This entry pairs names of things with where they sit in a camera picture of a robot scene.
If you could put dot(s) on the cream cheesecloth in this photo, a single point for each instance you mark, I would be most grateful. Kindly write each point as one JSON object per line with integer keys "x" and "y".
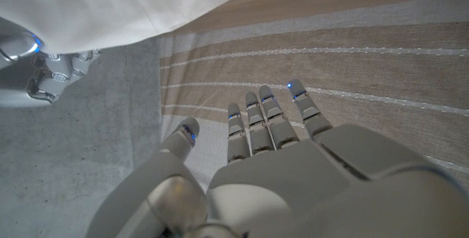
{"x": 110, "y": 3}

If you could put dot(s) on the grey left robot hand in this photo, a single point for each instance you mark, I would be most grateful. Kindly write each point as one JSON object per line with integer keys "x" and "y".
{"x": 311, "y": 186}

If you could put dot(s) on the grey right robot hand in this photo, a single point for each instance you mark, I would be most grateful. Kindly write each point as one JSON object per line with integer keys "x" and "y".
{"x": 55, "y": 73}

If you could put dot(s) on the striped beige backdrop cloth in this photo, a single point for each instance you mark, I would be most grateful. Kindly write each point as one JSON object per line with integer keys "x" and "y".
{"x": 366, "y": 69}

